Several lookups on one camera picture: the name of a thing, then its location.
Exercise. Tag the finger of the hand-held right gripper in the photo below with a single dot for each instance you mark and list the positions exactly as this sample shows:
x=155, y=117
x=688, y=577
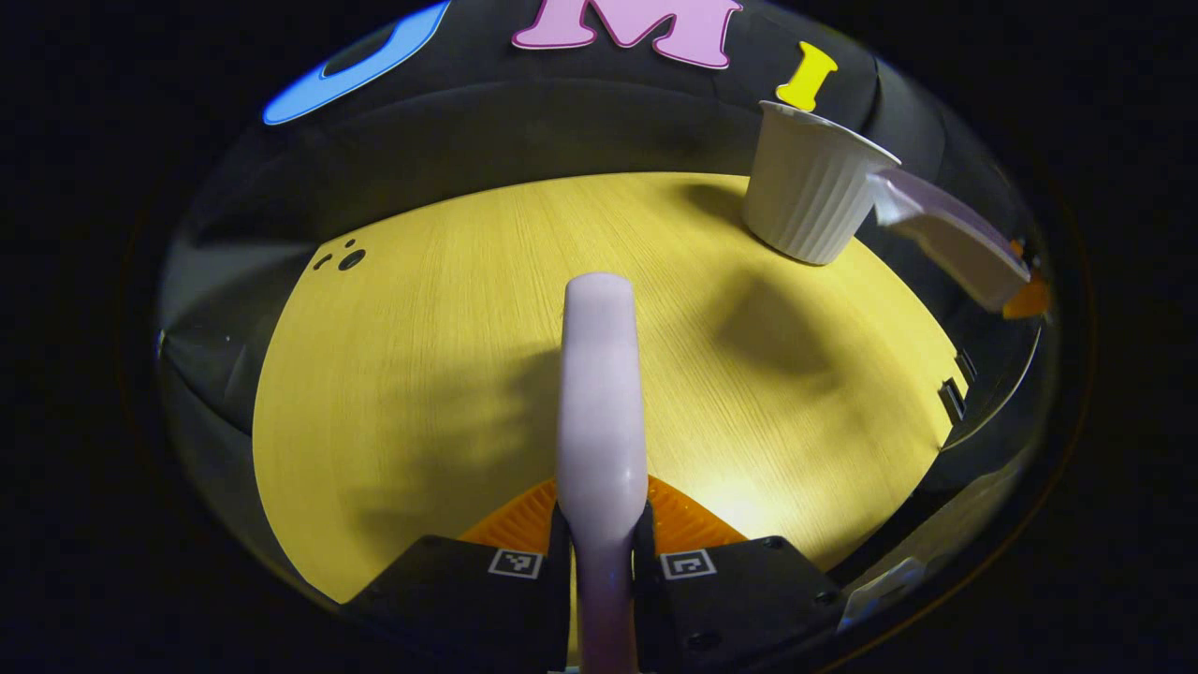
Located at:
x=1029, y=298

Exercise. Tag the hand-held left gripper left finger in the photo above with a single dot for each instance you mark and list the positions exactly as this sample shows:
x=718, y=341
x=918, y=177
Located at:
x=449, y=599

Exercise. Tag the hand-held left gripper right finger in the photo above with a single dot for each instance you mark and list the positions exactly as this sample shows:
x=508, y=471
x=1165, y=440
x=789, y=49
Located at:
x=749, y=599

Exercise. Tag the white ribbed garbage bin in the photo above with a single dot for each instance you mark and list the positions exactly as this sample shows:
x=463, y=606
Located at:
x=810, y=187

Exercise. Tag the small pale pink broom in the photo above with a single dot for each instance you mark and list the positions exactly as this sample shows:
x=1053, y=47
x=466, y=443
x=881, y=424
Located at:
x=601, y=393

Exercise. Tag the black backdrop cloth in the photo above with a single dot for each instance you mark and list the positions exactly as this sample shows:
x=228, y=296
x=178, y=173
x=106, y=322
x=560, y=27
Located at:
x=562, y=122

